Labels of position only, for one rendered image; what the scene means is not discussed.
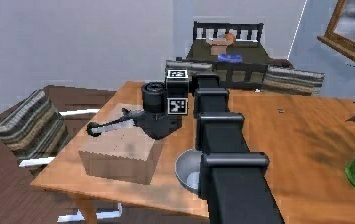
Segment small open cardboard carton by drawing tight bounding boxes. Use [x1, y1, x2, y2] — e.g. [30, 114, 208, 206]
[206, 35, 236, 56]

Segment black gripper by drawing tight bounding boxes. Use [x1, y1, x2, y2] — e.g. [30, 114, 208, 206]
[86, 81, 183, 141]

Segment orange wooden table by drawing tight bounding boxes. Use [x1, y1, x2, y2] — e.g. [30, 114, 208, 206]
[29, 81, 355, 224]

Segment blue flat object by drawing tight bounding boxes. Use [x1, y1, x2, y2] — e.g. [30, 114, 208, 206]
[217, 53, 245, 64]

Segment brown cardboard carton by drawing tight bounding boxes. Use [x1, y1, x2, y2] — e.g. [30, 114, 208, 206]
[78, 103, 166, 186]

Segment brown framed window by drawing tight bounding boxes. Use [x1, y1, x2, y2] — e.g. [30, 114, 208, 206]
[316, 0, 355, 68]

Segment dark wooden bed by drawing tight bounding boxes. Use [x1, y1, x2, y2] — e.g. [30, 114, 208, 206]
[176, 21, 295, 91]

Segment grey metal bowl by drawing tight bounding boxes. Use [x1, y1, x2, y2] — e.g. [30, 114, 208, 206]
[174, 148, 207, 196]

